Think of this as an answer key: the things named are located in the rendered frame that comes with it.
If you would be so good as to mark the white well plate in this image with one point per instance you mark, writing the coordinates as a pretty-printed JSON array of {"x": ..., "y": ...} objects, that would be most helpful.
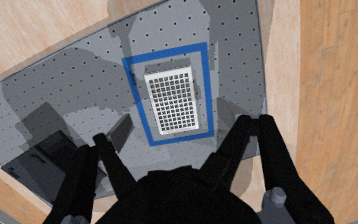
[{"x": 173, "y": 99}]

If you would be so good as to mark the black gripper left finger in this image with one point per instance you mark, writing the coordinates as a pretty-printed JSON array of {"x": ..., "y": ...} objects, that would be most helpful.
[{"x": 74, "y": 201}]

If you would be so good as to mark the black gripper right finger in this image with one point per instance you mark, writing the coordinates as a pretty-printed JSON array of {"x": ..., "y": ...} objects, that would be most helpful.
[{"x": 287, "y": 199}]

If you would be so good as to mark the blue tape outline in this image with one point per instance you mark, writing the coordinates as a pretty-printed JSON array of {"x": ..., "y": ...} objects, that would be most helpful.
[{"x": 167, "y": 53}]

